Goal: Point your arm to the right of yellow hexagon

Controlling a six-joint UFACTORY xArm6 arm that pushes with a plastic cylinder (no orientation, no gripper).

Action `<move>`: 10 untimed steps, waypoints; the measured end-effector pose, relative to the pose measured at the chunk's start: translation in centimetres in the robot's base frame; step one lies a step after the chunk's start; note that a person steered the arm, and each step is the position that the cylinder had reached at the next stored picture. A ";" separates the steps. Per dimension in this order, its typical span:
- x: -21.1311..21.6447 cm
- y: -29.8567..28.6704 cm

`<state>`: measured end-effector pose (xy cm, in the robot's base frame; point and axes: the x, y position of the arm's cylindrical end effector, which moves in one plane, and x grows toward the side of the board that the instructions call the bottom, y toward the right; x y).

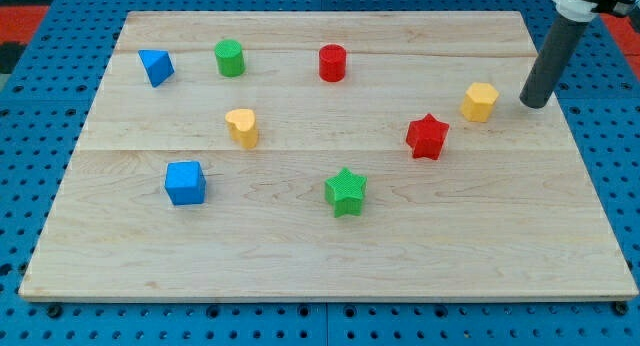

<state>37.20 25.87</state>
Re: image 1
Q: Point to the black white robot arm end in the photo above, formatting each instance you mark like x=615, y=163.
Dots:
x=585, y=11

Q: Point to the yellow hexagon block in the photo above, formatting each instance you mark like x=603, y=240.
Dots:
x=479, y=101

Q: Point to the green star block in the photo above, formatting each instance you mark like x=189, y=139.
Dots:
x=345, y=192

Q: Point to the yellow heart block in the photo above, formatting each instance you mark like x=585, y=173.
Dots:
x=242, y=127

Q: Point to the light wooden board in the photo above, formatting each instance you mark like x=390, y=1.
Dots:
x=506, y=214

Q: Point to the red star block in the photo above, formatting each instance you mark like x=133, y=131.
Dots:
x=426, y=137

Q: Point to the red cylinder block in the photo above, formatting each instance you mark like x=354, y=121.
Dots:
x=332, y=62

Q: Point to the blue cube block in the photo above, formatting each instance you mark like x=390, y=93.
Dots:
x=185, y=183

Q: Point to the green cylinder block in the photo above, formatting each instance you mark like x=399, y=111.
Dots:
x=229, y=57

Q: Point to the blue triangular prism block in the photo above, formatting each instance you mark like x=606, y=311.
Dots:
x=157, y=64

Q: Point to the grey cylindrical pointer rod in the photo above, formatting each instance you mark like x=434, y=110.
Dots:
x=559, y=45

